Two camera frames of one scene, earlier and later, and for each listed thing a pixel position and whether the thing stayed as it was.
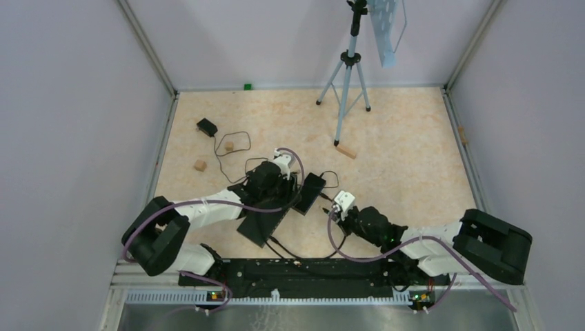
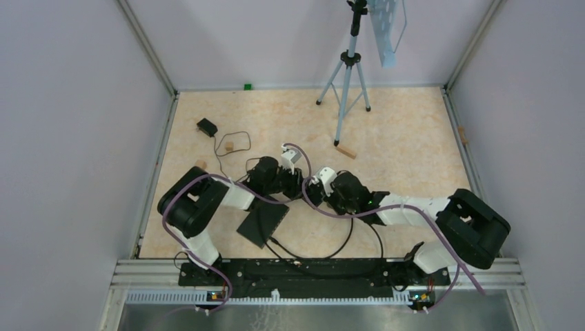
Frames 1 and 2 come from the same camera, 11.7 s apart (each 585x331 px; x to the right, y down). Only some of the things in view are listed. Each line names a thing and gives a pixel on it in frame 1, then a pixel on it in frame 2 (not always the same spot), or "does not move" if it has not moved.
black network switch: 259,226 does not move
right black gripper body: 351,223 -> 342,205
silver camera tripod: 347,81 does not move
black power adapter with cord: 205,126 does not move
